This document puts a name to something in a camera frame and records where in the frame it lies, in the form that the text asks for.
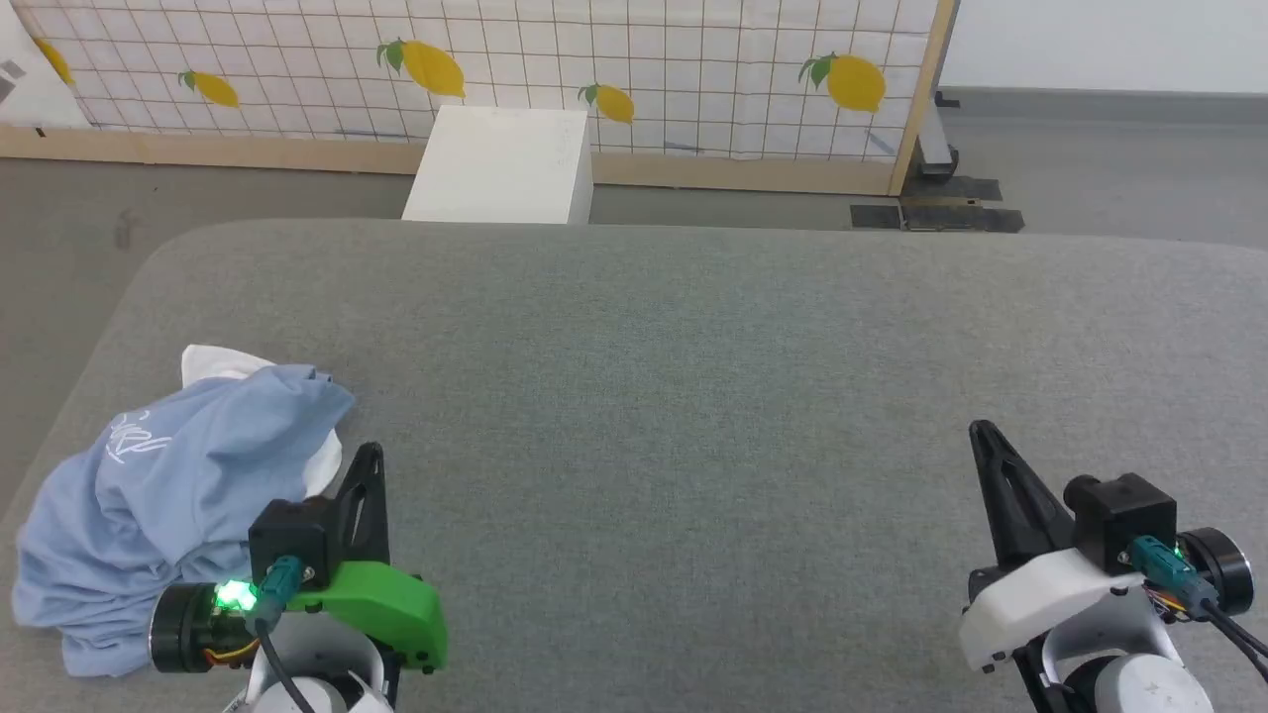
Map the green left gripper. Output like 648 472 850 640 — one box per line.
149 442 450 676

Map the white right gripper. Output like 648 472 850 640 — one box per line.
958 420 1256 676

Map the light blue and white shirt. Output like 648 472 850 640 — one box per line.
12 344 356 678

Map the black floor mat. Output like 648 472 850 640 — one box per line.
849 202 1026 235
898 175 1004 204

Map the grey fabric sofa seat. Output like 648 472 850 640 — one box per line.
0 218 1268 713

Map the grey metal panel support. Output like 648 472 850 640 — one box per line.
915 89 962 180

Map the white box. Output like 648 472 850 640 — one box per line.
401 105 595 226

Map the lemon print grid partition panel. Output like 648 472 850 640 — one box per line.
0 0 960 197

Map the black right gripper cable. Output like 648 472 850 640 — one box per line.
1129 535 1268 686

